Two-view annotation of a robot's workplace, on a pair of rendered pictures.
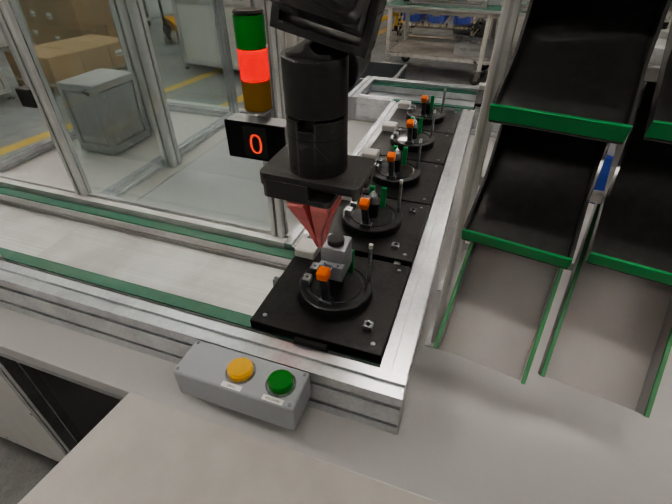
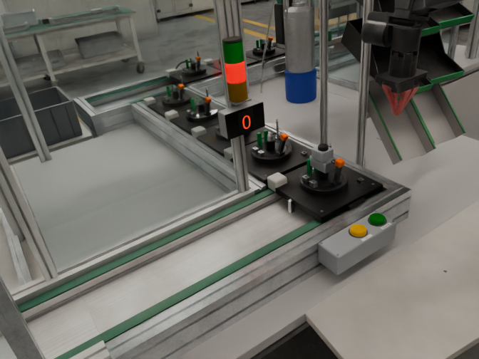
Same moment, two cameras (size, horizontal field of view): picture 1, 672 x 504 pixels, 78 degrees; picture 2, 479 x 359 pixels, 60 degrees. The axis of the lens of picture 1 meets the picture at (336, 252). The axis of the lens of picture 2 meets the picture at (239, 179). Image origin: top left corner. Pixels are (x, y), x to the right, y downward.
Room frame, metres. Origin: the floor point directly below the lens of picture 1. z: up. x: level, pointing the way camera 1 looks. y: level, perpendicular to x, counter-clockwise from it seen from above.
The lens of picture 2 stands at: (0.09, 0.95, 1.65)
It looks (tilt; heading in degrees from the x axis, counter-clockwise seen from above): 31 degrees down; 311
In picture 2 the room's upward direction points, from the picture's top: 7 degrees counter-clockwise
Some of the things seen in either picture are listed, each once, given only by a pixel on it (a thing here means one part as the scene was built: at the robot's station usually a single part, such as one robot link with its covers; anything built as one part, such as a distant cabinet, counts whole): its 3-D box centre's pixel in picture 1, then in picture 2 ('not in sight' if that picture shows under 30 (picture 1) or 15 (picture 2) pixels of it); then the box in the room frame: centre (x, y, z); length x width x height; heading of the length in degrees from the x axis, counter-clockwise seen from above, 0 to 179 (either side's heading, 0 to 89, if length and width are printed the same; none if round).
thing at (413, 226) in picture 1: (372, 206); (270, 142); (0.82, -0.08, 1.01); 0.24 x 0.24 x 0.13; 71
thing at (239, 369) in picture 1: (240, 370); (358, 231); (0.41, 0.15, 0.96); 0.04 x 0.04 x 0.02
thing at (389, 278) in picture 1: (336, 294); (323, 185); (0.58, 0.00, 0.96); 0.24 x 0.24 x 0.02; 71
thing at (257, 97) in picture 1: (257, 93); (237, 90); (0.75, 0.14, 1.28); 0.05 x 0.05 x 0.05
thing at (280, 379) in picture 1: (280, 383); (377, 220); (0.38, 0.09, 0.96); 0.04 x 0.04 x 0.02
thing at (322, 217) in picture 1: (309, 207); (395, 97); (0.38, 0.03, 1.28); 0.07 x 0.07 x 0.09; 70
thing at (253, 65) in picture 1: (253, 63); (235, 70); (0.75, 0.14, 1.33); 0.05 x 0.05 x 0.05
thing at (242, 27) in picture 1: (249, 30); (233, 50); (0.75, 0.14, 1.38); 0.05 x 0.05 x 0.05
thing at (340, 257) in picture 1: (337, 250); (320, 155); (0.59, 0.00, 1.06); 0.08 x 0.04 x 0.07; 161
